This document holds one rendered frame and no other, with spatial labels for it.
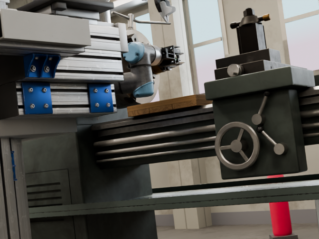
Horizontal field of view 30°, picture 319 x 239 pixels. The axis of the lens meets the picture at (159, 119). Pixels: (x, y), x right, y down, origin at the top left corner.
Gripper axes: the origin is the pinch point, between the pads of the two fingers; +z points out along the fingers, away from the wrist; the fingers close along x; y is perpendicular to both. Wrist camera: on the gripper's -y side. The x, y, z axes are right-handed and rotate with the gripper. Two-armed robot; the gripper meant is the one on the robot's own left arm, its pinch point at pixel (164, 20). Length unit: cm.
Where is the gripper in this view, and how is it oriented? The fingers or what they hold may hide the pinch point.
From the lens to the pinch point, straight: 261.4
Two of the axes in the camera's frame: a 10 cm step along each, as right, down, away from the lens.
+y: 8.4, -1.4, -5.3
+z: 2.4, 9.6, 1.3
